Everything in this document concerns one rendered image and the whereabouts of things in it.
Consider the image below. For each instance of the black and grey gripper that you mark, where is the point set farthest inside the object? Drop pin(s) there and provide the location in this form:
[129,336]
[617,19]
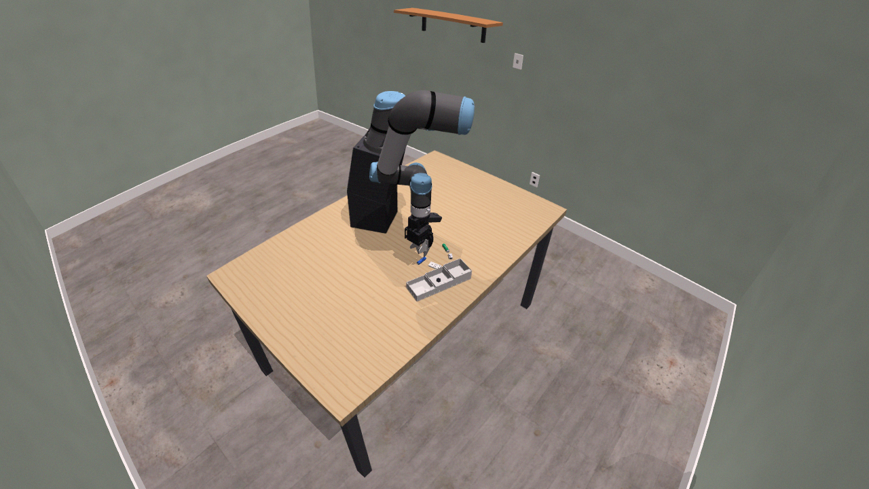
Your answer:
[419,233]

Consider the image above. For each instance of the white rack of three labelled bins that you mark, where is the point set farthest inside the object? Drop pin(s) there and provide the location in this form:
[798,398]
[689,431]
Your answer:
[451,274]

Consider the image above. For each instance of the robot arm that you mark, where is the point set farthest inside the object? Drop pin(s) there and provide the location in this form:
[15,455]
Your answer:
[421,109]

